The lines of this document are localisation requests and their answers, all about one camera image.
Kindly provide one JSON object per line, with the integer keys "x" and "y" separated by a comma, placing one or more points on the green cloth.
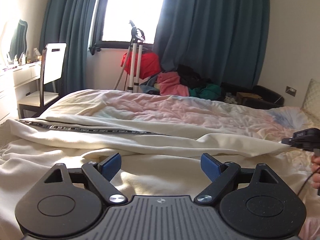
{"x": 209, "y": 92}

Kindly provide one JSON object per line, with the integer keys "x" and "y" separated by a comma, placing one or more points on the black clothes pile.
{"x": 190, "y": 78}

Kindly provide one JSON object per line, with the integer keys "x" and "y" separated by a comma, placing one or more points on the vanity mirror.
{"x": 19, "y": 40}

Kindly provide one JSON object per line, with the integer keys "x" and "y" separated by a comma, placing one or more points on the quilted cream headboard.
{"x": 312, "y": 99}

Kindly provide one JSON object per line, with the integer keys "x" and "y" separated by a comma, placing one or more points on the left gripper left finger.
{"x": 99, "y": 176}

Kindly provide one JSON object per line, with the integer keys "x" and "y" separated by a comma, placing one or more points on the teal curtain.
{"x": 69, "y": 22}
{"x": 223, "y": 40}

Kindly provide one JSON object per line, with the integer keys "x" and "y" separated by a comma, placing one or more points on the teal curtain left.
{"x": 69, "y": 22}

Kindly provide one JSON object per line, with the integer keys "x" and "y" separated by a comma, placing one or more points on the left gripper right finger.
{"x": 222, "y": 176}

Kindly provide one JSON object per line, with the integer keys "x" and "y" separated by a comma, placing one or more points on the white chair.
{"x": 51, "y": 70}

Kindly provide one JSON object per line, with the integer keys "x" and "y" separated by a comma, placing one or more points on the teal curtain right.
{"x": 223, "y": 40}

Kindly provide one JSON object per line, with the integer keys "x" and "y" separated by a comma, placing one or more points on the cream zip-up jacket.
{"x": 158, "y": 158}

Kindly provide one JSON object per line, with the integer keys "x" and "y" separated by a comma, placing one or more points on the pastel tie-dye bed cover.
{"x": 273, "y": 124}

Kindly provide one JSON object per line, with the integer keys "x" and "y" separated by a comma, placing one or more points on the person's right hand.
{"x": 315, "y": 169}

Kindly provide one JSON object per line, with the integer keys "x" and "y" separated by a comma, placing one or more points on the red cloth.
{"x": 149, "y": 64}

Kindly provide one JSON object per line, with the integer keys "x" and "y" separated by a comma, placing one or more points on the brown cardboard box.
{"x": 241, "y": 96}

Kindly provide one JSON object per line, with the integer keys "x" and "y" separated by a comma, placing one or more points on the pink cloth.
{"x": 169, "y": 84}

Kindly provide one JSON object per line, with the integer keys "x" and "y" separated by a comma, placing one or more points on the white garment steamer stand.
{"x": 134, "y": 53}

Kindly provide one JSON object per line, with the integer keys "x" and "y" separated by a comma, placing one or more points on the wall power socket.
{"x": 291, "y": 91}

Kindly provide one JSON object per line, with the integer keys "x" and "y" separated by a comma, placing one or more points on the white dresser desk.
{"x": 15, "y": 84}

